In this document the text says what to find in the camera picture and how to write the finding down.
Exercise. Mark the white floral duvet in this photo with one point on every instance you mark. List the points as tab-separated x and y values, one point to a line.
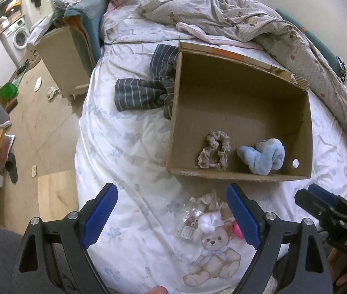
130	147

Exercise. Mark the crumpled white tissue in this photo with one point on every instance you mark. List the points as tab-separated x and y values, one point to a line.
52	93

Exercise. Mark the grey striped garment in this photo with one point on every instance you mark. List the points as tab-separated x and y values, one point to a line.
149	87

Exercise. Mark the light blue fluffy sock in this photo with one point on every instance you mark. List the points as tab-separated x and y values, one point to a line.
263	156

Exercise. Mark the black slipper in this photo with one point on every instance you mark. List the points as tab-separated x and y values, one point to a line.
12	167

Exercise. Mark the brown cardboard box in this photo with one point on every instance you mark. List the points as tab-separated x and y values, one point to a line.
240	104

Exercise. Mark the teal pillow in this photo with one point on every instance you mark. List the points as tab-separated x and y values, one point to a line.
320	46

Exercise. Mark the clear packet with bear clip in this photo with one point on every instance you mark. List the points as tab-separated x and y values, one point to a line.
190	222

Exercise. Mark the beige wooden nightstand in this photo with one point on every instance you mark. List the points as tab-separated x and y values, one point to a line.
61	58

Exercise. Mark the white washing machine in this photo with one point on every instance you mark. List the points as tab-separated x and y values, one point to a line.
16	36

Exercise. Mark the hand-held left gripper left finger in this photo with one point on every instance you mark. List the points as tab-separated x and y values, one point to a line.
100	214

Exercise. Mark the person's grey pants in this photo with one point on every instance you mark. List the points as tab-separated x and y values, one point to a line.
2	260

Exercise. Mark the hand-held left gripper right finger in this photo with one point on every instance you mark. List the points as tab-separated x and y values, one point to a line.
243	217

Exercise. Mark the beige patterned scrunchie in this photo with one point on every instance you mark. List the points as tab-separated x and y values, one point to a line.
214	150

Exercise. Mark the beige bear print blanket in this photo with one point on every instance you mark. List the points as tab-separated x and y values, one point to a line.
253	21

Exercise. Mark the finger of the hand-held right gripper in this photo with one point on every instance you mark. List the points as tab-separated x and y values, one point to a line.
311	203
326	194

